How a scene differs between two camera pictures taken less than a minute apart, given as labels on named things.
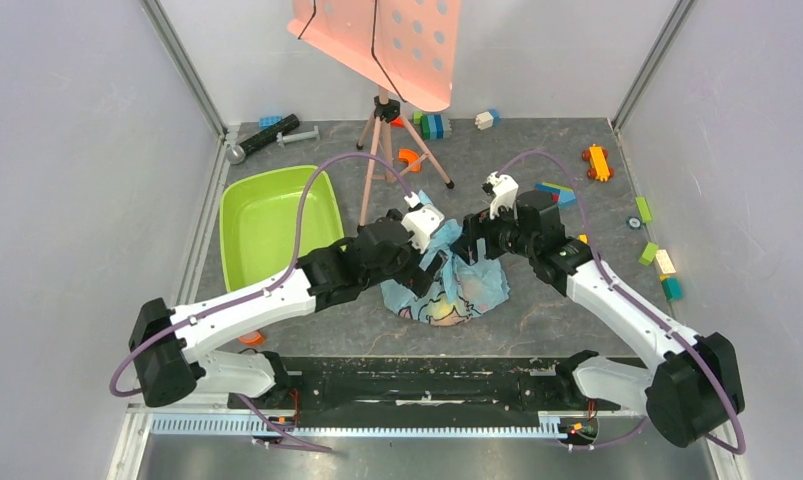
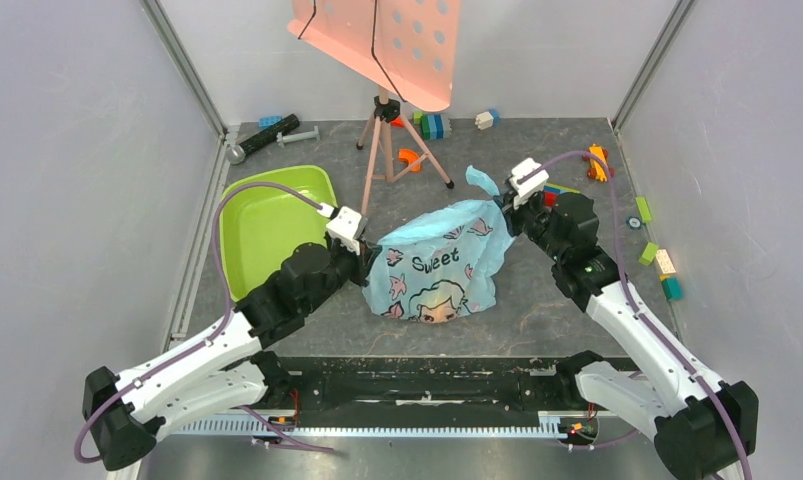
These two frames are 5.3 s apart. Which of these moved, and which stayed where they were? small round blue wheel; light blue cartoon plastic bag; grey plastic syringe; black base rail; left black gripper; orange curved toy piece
Moved: left black gripper; light blue cartoon plastic bag
Stayed: black base rail; grey plastic syringe; orange curved toy piece; small round blue wheel
